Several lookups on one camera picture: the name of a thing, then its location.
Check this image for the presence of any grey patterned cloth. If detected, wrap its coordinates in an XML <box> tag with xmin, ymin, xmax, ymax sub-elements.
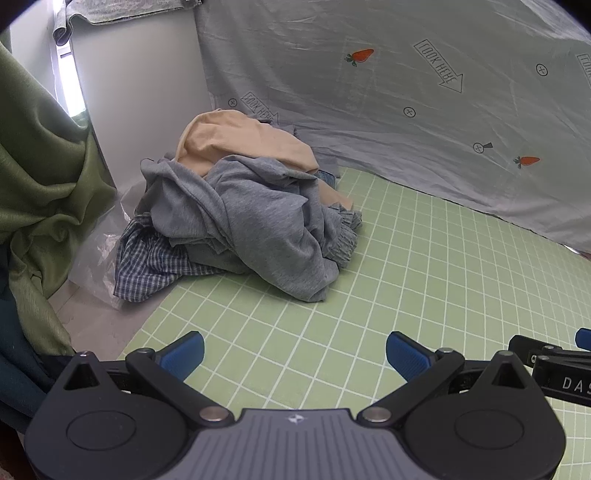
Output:
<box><xmin>53</xmin><ymin>0</ymin><xmax>204</xmax><ymax>44</ymax></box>

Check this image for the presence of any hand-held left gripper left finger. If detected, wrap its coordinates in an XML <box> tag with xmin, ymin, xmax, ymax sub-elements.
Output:
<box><xmin>58</xmin><ymin>331</ymin><xmax>234</xmax><ymax>425</ymax></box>

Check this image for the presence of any dark teal cloth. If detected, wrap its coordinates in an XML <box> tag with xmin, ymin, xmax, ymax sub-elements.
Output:
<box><xmin>0</xmin><ymin>240</ymin><xmax>75</xmax><ymax>430</ymax></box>

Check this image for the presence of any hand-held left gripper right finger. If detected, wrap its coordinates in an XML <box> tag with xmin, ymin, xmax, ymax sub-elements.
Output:
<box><xmin>358</xmin><ymin>331</ymin><xmax>534</xmax><ymax>425</ymax></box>

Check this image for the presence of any grey knit garment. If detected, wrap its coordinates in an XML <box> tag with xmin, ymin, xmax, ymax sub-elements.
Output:
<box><xmin>134</xmin><ymin>154</ymin><xmax>363</xmax><ymax>303</ymax></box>

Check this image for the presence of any white cabinet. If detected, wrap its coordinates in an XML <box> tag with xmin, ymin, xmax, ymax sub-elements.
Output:
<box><xmin>9</xmin><ymin>9</ymin><xmax>213</xmax><ymax>195</ymax></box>

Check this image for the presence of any grey printed bed sheet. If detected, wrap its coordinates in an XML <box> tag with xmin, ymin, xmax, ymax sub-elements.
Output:
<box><xmin>194</xmin><ymin>0</ymin><xmax>591</xmax><ymax>254</ymax></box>

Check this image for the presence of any blue checked garment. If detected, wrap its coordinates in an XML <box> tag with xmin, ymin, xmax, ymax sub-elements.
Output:
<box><xmin>113</xmin><ymin>212</ymin><xmax>227</xmax><ymax>303</ymax></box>

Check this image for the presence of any green curtain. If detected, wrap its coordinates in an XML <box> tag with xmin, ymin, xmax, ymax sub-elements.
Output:
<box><xmin>0</xmin><ymin>32</ymin><xmax>118</xmax><ymax>356</ymax></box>

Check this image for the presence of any beige garment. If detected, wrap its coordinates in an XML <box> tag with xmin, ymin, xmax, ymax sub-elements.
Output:
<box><xmin>175</xmin><ymin>109</ymin><xmax>354</xmax><ymax>210</ymax></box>

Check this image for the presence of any green grid mat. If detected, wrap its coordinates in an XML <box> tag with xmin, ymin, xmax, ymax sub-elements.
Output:
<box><xmin>117</xmin><ymin>166</ymin><xmax>591</xmax><ymax>480</ymax></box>

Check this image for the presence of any clear plastic bag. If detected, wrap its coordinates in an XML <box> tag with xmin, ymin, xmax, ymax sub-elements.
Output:
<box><xmin>69</xmin><ymin>185</ymin><xmax>153</xmax><ymax>310</ymax></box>

